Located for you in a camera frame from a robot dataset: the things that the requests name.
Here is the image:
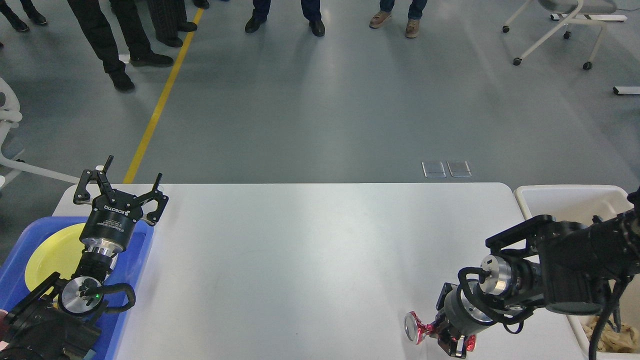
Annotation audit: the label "bystander brown shoes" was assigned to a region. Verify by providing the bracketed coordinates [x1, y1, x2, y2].
[369, 0, 428, 39]

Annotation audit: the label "brown paper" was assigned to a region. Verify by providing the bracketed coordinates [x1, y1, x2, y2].
[597, 316, 640, 354]

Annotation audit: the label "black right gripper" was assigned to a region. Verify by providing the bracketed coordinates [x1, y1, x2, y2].
[436, 282, 496, 359]

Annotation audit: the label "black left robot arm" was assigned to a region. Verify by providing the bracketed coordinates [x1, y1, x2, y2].
[1, 155, 169, 360]

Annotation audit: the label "white pink plate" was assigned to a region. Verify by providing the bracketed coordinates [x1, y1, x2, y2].
[107, 253, 119, 277]

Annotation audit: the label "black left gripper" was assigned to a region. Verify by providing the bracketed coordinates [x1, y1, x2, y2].
[73, 155, 169, 257]

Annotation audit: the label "yellow plastic plate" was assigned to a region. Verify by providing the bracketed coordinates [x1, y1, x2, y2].
[24, 223, 85, 291]

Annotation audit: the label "right floor socket plate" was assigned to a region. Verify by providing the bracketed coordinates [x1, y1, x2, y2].
[446, 161, 473, 178]

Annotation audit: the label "floor socket plate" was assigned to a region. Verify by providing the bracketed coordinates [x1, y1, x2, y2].
[422, 161, 447, 179]
[446, 161, 473, 178]

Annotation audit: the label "white rolling chair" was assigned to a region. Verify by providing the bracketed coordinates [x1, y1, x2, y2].
[512, 0, 620, 71]

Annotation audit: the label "left floor socket plate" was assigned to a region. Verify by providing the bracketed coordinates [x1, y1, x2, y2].
[422, 161, 447, 179]

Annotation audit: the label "bystander black trousers left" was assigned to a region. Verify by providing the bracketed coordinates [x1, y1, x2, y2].
[68, 0, 174, 93]

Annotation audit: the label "bystander dark blue trousers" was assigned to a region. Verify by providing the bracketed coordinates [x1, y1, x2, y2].
[244, 0, 326, 37]

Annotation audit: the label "white bar on floor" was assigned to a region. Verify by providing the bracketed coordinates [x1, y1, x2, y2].
[612, 86, 640, 96]

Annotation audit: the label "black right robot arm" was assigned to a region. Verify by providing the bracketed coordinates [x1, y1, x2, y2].
[425, 191, 639, 360]

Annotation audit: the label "grey office chair left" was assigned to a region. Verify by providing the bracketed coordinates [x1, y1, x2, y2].
[0, 79, 80, 187]

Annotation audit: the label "red foil wrapper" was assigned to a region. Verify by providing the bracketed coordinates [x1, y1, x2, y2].
[404, 311, 477, 354]

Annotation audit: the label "bystander black trousers middle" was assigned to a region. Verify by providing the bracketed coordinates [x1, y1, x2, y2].
[146, 0, 198, 48]

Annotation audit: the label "bystander black trousers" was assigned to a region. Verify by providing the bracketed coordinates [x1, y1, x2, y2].
[146, 0, 198, 48]
[68, 0, 174, 93]

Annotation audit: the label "bystander far left shoes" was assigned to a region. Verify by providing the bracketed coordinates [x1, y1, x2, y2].
[0, 0, 48, 48]

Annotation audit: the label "white waste bin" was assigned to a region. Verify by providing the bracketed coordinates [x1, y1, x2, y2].
[514, 185, 640, 360]

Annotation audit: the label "pink cup dark inside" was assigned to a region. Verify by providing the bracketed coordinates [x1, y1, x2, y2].
[0, 309, 9, 351]

